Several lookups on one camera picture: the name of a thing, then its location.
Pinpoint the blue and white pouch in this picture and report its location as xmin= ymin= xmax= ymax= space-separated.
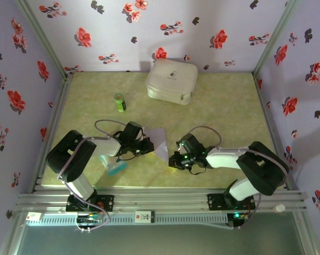
xmin=99 ymin=155 xmax=129 ymax=177

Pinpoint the green bottle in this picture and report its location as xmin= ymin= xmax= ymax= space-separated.
xmin=114 ymin=92 xmax=128 ymax=113

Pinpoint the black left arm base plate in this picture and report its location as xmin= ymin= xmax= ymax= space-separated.
xmin=66 ymin=193 xmax=115 ymax=213

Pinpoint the aluminium side rail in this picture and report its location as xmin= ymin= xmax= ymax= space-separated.
xmin=252 ymin=74 xmax=300 ymax=191
xmin=29 ymin=74 xmax=74 ymax=193

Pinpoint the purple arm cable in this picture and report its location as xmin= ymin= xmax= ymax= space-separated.
xmin=188 ymin=125 xmax=290 ymax=231
xmin=56 ymin=119 xmax=129 ymax=233

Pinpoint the thin black right gripper wire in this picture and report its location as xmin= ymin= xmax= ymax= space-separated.
xmin=188 ymin=164 xmax=206 ymax=175

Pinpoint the small white sticker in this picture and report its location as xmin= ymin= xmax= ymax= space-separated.
xmin=26 ymin=211 xmax=43 ymax=223

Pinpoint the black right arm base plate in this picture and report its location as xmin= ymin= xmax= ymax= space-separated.
xmin=207 ymin=192 xmax=256 ymax=212

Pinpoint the grey slotted cable duct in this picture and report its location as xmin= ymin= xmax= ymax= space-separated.
xmin=27 ymin=214 xmax=229 ymax=226

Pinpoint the thin black gripper wire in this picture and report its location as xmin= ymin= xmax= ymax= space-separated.
xmin=188 ymin=164 xmax=206 ymax=175
xmin=114 ymin=152 xmax=138 ymax=162

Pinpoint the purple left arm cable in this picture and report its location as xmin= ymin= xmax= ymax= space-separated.
xmin=56 ymin=119 xmax=129 ymax=233

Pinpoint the aluminium corner post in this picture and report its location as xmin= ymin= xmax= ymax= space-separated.
xmin=252 ymin=0 xmax=300 ymax=77
xmin=15 ymin=0 xmax=70 ymax=78

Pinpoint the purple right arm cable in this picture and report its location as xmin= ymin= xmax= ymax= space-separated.
xmin=188 ymin=125 xmax=290 ymax=231

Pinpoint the white zip case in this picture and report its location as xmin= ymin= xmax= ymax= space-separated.
xmin=146 ymin=58 xmax=199 ymax=106

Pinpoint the small circuit board with led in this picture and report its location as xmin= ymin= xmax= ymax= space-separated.
xmin=77 ymin=214 xmax=103 ymax=226
xmin=232 ymin=211 xmax=250 ymax=222

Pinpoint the thin black left gripper wire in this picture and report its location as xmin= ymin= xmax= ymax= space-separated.
xmin=114 ymin=152 xmax=138 ymax=162

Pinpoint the white label card red corner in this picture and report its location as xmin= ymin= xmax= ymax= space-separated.
xmin=134 ymin=210 xmax=155 ymax=224

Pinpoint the aluminium rail beam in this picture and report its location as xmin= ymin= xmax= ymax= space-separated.
xmin=15 ymin=188 xmax=308 ymax=213

